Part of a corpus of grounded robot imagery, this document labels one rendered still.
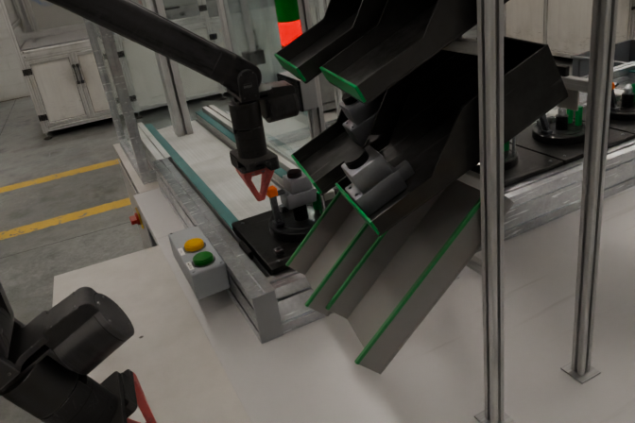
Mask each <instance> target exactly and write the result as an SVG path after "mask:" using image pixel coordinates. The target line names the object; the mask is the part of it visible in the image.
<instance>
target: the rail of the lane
mask: <svg viewBox="0 0 635 423"><path fill-rule="evenodd" d="M161 160H162V161H159V160H157V161H153V165H154V168H155V173H156V176H157V180H158V182H159V184H160V185H159V187H160V190H161V192H162V194H163V196H164V197H165V199H166V200H167V202H168V203H169V205H170V206H171V208H172V209H173V211H174V213H175V214H176V215H177V216H178V218H179V219H180V221H181V223H182V224H183V226H184V227H185V228H190V227H192V226H194V225H198V226H199V227H200V229H201V230H202V232H203V233H204V234H205V236H206V237H207V238H208V240H209V241H210V243H211V244H212V245H213V247H214V248H215V250H216V251H217V253H218V254H219V256H220V257H221V258H222V260H223V261H224V262H225V264H226V267H227V271H228V275H229V280H230V284H231V288H229V289H226V291H227V292H228V294H229V295H230V297H231V298H232V301H233V302H234V304H235V305H236V307H237V308H238V310H239V311H240V313H241V314H242V315H243V316H244V318H245V319H246V321H247V322H248V324H249V326H250V327H251V329H252V330H253V332H254V333H255V335H256V336H257V338H258V339H259V341H260V343H261V344H263V343H266V342H268V341H271V340H273V339H275V338H278V337H280V336H282V335H283V324H282V319H281V315H280V310H279V305H278V300H277V296H276V291H275V289H274V287H273V286H272V285H271V284H270V282H269V281H268V280H267V279H266V277H265V276H264V275H263V274H262V273H261V271H260V270H259V269H258V268H257V266H256V265H255V264H254V263H253V262H252V260H253V254H252V251H251V250H250V249H249V247H248V246H247V245H246V244H245V243H244V242H243V241H240V242H239V244H238V243H236V242H235V240H234V239H233V238H232V237H231V235H230V234H229V233H228V232H227V230H226V229H225V228H224V227H223V226H222V224H221V223H220V222H219V221H218V220H217V218H216V217H215V216H214V214H213V213H212V212H211V211H210V210H209V208H208V207H207V206H206V205H205V203H204V202H203V201H202V200H201V199H200V197H199V196H198V195H197V194H196V192H195V191H194V190H193V189H192V187H191V186H190V185H189V184H188V183H187V181H186V180H185V179H184V178H183V176H182V175H181V174H180V173H179V171H178V170H177V169H176V168H175V167H174V165H173V164H172V163H171V162H170V160H169V159H168V158H164V159H161Z"/></svg>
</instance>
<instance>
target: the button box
mask: <svg viewBox="0 0 635 423"><path fill-rule="evenodd" d="M168 237H169V241H170V244H171V247H172V251H173V255H174V257H175V259H176V261H177V263H178V264H179V266H180V269H181V271H182V272H183V274H184V276H185V277H186V279H187V281H188V282H189V284H190V286H191V288H192V290H193V291H194V293H195V295H196V297H197V299H202V298H204V297H206V296H210V295H213V294H216V293H218V292H221V291H224V290H226V289H229V288H231V284H230V280H229V275H228V271H227V267H226V264H225V262H224V261H223V260H222V258H221V257H220V256H219V254H218V253H217V251H216V250H215V248H214V247H213V245H212V244H211V243H210V241H209V240H208V238H207V237H206V236H205V234H204V233H203V232H202V230H201V229H200V227H199V226H198V225H194V226H192V227H190V228H185V229H182V230H179V231H176V232H173V233H169V234H168ZM194 238H200V239H202V240H203V243H204V246H203V248H201V249H199V250H196V251H186V250H185V248H184V244H185V243H186V242H187V241H188V240H191V239H194ZM203 251H209V252H211V253H213V256H214V259H213V261H212V262H210V263H208V264H206V265H202V266H198V265H194V262H193V258H194V256H195V255H196V254H198V253H199V252H203Z"/></svg>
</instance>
